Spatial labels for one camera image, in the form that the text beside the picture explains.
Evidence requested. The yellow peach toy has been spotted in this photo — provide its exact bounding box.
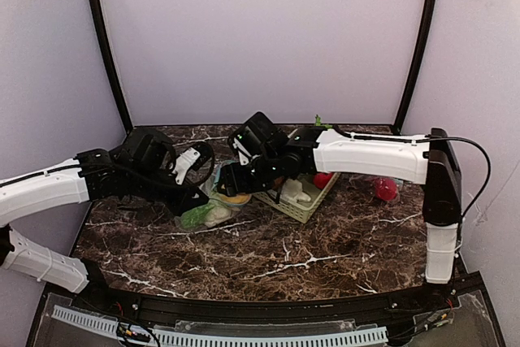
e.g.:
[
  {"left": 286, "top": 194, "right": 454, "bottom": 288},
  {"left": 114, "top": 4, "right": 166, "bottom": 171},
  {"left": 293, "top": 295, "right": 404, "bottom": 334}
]
[{"left": 221, "top": 194, "right": 251, "bottom": 206}]

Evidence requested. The green leafy vegetable toy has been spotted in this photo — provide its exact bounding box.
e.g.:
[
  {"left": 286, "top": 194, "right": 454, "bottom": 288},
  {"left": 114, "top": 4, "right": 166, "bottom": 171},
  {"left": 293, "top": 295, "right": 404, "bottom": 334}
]
[{"left": 180, "top": 204, "right": 213, "bottom": 230}]

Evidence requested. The clear zip bag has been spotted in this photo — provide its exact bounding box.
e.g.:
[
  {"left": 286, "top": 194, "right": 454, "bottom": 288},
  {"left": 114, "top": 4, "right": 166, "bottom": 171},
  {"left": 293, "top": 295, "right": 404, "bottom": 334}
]
[
  {"left": 349, "top": 175, "right": 404, "bottom": 204},
  {"left": 174, "top": 160, "right": 252, "bottom": 232}
]

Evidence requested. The white green cabbage toy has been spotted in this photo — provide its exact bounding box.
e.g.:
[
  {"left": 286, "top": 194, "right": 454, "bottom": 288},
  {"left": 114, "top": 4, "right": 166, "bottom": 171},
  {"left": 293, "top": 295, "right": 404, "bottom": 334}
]
[{"left": 203, "top": 205, "right": 240, "bottom": 228}]

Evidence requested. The white garlic toy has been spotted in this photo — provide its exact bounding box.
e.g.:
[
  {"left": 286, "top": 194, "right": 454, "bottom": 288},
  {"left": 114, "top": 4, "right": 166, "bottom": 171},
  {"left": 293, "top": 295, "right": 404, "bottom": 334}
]
[{"left": 280, "top": 179, "right": 312, "bottom": 202}]

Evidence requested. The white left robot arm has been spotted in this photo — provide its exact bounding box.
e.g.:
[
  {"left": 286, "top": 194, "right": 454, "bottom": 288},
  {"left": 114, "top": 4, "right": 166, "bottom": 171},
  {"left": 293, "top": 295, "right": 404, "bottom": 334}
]
[{"left": 1, "top": 128, "right": 215, "bottom": 294}]

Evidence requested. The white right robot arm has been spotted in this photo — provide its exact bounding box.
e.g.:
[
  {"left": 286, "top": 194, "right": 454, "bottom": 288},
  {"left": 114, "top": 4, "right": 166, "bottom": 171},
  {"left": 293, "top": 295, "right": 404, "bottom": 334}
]
[{"left": 217, "top": 111, "right": 469, "bottom": 284}]

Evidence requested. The pale green perforated basket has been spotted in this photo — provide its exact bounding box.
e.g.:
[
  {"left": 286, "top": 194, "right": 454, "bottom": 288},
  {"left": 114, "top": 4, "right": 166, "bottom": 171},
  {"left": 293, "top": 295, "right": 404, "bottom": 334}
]
[{"left": 253, "top": 127, "right": 340, "bottom": 225}]

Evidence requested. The white radish with leaves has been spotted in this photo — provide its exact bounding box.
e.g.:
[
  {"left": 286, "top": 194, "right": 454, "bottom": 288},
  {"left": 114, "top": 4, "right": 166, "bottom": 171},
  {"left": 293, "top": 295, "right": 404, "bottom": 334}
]
[{"left": 314, "top": 115, "right": 333, "bottom": 129}]

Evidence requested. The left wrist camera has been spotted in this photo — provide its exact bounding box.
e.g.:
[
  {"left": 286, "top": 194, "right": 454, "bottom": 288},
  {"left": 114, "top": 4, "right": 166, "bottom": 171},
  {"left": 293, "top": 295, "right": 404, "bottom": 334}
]
[{"left": 170, "top": 141, "right": 215, "bottom": 186}]

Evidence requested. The light blue cable duct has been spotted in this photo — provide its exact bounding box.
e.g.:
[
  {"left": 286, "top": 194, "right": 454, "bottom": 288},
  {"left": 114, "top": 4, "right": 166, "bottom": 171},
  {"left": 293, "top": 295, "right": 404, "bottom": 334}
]
[{"left": 51, "top": 306, "right": 388, "bottom": 346}]

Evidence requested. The black table edge rail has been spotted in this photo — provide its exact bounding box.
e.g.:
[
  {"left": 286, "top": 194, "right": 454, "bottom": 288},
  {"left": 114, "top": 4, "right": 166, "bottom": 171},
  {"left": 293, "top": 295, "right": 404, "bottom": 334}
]
[{"left": 72, "top": 274, "right": 469, "bottom": 326}]

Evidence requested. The black left frame post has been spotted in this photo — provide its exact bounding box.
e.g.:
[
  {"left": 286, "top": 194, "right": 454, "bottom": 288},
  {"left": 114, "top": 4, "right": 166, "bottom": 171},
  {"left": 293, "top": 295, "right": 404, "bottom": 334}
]
[{"left": 89, "top": 0, "right": 133, "bottom": 133}]

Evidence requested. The black frame post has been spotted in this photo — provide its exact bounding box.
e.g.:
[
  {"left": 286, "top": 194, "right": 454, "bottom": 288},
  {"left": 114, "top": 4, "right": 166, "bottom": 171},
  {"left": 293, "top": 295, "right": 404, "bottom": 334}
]
[
  {"left": 392, "top": 0, "right": 436, "bottom": 135},
  {"left": 89, "top": 0, "right": 133, "bottom": 133}
]

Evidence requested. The black right frame post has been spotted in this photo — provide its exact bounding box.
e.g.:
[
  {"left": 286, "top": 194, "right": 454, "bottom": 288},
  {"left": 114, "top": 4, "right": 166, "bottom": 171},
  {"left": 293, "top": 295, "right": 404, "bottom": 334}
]
[{"left": 392, "top": 0, "right": 436, "bottom": 135}]

